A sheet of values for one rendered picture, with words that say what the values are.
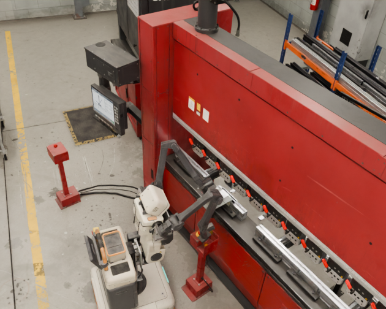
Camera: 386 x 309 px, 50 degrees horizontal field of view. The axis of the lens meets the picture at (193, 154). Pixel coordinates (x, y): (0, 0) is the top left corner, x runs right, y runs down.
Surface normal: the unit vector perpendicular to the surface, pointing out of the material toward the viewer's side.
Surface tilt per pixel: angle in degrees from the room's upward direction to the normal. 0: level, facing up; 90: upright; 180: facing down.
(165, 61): 90
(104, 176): 0
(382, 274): 90
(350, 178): 90
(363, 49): 90
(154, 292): 0
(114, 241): 0
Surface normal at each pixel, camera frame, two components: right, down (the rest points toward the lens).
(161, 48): 0.58, 0.55
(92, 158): 0.05, -0.76
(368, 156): -0.81, 0.35
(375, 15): 0.36, 0.61
